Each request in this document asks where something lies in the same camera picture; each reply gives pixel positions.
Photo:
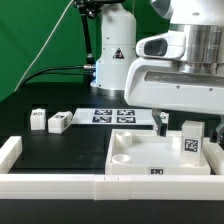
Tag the white marker base plate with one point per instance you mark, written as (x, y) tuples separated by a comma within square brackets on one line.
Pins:
[(112, 116)]

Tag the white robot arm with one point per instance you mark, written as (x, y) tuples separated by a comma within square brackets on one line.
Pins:
[(181, 69)]

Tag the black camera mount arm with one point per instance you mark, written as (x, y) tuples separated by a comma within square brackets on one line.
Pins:
[(89, 9)]

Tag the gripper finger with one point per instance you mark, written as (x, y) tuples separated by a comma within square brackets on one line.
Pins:
[(216, 134)]

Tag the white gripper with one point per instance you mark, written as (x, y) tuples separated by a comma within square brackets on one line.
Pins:
[(157, 84)]

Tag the white square tabletop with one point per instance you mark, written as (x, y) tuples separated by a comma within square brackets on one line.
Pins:
[(143, 152)]

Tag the white U-shaped fence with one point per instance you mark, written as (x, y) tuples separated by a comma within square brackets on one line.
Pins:
[(101, 187)]

